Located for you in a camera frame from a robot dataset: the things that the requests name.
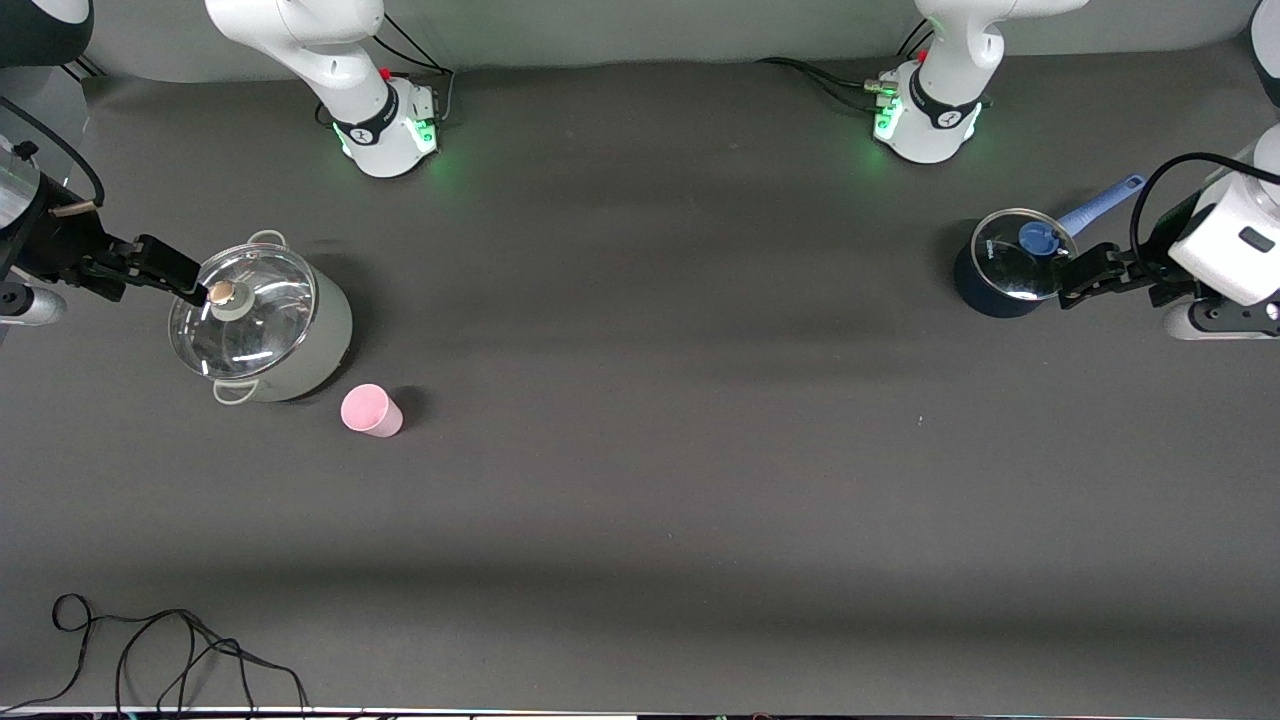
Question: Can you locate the black right arm wrist cable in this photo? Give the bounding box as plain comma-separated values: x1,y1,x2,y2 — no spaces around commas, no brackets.
0,98,105,208

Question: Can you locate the black arm wrist cable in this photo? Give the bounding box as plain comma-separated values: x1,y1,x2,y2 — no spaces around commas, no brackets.
0,98,105,208
1130,151,1280,263

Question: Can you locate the pink plastic cup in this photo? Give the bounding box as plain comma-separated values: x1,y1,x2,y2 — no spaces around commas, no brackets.
340,383,404,438

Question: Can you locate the dark blue saucepan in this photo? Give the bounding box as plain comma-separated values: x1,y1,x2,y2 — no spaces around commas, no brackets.
952,174,1148,319

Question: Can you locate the dark grey table mat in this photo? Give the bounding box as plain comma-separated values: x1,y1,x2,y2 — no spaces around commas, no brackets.
0,35,1280,716

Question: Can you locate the black right arm base cable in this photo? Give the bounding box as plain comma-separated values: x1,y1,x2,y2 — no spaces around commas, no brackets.
315,12,456,131

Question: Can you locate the black arm base cable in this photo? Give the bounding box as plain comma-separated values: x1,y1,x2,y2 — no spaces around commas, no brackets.
755,57,881,93
315,12,456,131
800,68,886,111

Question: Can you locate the glass lid blue knob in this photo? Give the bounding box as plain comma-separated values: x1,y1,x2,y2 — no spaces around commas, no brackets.
971,208,1078,302

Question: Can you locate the thin black loose cable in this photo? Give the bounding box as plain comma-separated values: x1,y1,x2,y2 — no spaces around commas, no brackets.
0,594,309,716

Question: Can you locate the black left arm base cable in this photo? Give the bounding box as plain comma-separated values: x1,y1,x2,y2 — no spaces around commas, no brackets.
755,57,881,93
800,68,886,111

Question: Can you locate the black left arm wrist cable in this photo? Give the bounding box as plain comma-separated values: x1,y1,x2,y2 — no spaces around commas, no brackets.
1130,151,1280,263

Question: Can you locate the glass stockpot lid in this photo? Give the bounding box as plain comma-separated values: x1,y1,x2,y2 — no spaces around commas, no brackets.
168,243,318,381

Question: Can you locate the pale green stockpot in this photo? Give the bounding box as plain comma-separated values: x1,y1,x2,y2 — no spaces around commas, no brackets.
168,230,353,405

